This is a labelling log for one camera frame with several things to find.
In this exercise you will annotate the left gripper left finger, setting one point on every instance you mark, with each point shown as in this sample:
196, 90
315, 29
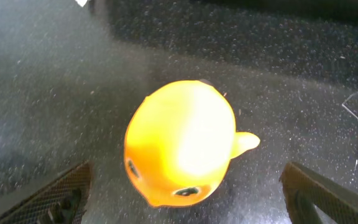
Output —
42, 202

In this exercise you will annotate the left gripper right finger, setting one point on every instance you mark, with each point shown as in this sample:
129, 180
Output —
337, 202

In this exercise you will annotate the yellow rubber duck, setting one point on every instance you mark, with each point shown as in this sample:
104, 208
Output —
179, 146

